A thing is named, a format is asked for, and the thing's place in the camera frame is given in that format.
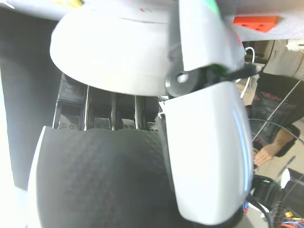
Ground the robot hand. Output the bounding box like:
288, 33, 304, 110
25, 0, 254, 228

